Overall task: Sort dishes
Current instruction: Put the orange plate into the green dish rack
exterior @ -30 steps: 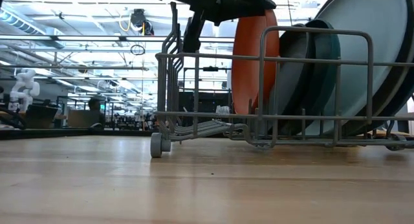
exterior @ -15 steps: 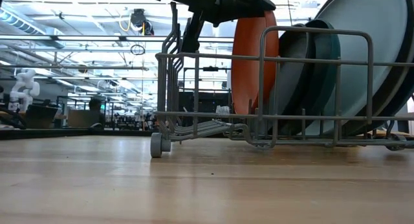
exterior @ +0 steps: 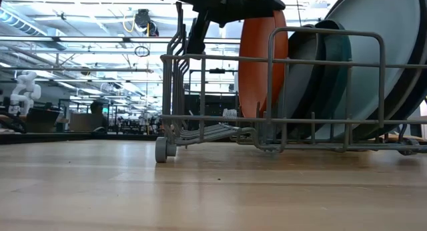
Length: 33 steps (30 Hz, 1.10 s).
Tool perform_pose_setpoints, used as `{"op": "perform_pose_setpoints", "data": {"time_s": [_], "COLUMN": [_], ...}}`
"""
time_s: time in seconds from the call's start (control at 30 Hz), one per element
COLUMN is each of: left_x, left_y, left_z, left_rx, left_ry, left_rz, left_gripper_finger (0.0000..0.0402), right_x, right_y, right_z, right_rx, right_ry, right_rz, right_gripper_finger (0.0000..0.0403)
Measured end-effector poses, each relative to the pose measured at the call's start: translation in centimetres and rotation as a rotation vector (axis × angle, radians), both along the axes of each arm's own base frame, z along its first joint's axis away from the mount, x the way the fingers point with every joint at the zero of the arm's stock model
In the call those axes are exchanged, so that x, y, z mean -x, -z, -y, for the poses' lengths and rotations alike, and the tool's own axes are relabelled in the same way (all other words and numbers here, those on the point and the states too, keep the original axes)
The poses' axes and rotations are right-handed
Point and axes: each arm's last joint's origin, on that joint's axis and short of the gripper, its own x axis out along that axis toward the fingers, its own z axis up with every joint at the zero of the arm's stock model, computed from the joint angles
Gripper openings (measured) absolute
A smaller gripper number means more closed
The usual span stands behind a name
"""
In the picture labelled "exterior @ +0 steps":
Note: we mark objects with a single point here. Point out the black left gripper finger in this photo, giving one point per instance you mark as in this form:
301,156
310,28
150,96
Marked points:
199,30
247,16

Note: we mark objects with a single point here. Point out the small orange plate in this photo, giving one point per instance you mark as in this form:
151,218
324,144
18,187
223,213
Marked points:
253,74

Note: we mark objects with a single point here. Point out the small black plate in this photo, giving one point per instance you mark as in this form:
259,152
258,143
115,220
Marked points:
300,90

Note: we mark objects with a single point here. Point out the large pale blue plate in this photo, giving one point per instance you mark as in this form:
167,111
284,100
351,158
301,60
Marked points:
370,47

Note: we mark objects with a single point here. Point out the large beige plate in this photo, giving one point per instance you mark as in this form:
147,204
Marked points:
404,94

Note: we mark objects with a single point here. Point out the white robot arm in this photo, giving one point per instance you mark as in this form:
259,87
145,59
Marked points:
25,87

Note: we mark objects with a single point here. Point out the black equipment cabinet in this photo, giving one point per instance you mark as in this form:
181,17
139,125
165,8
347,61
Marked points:
213,105

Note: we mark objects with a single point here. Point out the person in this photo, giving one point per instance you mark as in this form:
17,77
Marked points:
98,119

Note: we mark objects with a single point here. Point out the grey laptop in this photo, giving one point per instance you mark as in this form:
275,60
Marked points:
80,122

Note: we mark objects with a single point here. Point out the black laptop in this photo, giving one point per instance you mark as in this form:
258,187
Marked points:
43,121

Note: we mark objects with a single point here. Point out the pale pink panel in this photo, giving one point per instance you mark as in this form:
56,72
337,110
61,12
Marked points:
424,109

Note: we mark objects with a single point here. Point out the silver ceiling duct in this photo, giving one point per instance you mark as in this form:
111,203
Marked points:
20,24

